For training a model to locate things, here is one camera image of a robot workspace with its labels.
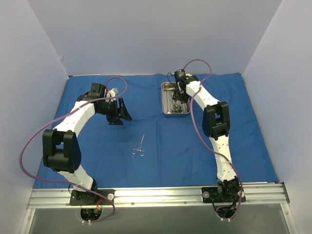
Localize purple cable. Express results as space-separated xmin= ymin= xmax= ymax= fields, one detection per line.
xmin=184 ymin=59 xmax=243 ymax=220
xmin=19 ymin=77 xmax=129 ymax=224

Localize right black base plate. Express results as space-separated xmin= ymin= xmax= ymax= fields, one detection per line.
xmin=201 ymin=186 xmax=240 ymax=203

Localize steel forceps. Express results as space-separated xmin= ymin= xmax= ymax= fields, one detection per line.
xmin=171 ymin=99 xmax=183 ymax=113
xmin=132 ymin=134 xmax=145 ymax=156

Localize stainless steel instrument tray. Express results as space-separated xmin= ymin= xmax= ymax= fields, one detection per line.
xmin=161 ymin=82 xmax=190 ymax=117

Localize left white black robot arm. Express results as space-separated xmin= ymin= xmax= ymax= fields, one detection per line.
xmin=42 ymin=83 xmax=132 ymax=204

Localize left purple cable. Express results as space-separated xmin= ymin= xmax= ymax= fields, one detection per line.
xmin=19 ymin=77 xmax=129 ymax=224

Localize aluminium front rail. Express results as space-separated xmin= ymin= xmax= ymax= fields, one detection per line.
xmin=27 ymin=183 xmax=290 ymax=209

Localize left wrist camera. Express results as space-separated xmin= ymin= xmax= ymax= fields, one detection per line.
xmin=107 ymin=88 xmax=119 ymax=100

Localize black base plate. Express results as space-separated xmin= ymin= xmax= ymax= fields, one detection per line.
xmin=69 ymin=189 xmax=115 ymax=206
xmin=201 ymin=186 xmax=240 ymax=203

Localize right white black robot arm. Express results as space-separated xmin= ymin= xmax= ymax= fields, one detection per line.
xmin=173 ymin=69 xmax=239 ymax=201

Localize blue surgical drape cloth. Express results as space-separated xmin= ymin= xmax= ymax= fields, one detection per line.
xmin=33 ymin=73 xmax=280 ymax=190

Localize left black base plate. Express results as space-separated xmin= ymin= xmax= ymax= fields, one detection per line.
xmin=69 ymin=189 xmax=115 ymax=206

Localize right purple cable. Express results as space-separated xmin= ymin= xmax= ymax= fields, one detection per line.
xmin=184 ymin=59 xmax=243 ymax=220

